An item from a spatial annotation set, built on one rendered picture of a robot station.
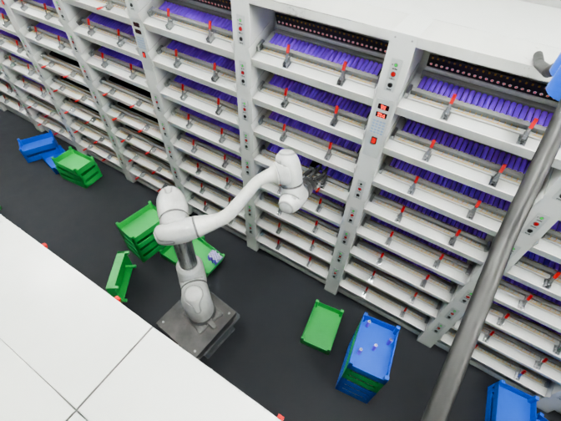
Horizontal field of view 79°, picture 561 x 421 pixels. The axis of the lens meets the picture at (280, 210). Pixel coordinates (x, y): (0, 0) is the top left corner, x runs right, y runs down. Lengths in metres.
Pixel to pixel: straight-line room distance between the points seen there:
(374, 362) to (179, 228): 1.22
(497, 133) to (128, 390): 1.35
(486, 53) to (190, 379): 1.22
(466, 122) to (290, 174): 0.70
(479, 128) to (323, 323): 1.60
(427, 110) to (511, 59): 0.31
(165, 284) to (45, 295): 2.02
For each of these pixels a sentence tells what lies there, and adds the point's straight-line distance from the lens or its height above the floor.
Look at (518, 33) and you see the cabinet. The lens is 1.58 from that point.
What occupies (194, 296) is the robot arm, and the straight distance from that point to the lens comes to 1.98.
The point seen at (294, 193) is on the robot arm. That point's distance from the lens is 1.54.
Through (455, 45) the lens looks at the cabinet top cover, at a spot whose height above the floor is 1.81.
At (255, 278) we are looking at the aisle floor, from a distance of 2.62.
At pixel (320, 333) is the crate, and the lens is 2.45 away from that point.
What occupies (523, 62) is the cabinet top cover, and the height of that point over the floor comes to 1.81.
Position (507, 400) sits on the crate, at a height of 0.08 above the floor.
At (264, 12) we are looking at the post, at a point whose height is 1.71.
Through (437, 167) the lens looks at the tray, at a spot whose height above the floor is 1.35.
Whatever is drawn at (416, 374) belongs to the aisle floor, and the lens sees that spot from 2.53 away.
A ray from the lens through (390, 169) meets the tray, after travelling 1.71.
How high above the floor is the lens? 2.26
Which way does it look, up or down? 48 degrees down
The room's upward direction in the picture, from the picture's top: 3 degrees clockwise
